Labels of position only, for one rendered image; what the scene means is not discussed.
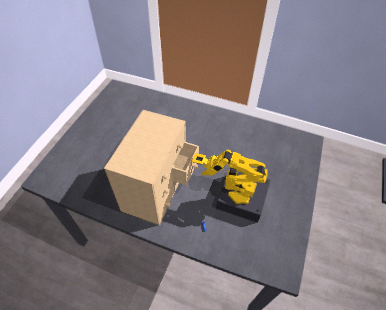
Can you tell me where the wooden chest of drawers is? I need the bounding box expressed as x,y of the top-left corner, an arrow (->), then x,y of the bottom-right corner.
104,110 -> 185,225

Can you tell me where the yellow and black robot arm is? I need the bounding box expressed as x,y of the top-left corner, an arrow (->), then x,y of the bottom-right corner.
212,150 -> 267,204

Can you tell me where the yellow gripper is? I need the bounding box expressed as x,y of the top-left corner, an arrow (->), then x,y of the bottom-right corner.
192,153 -> 217,176

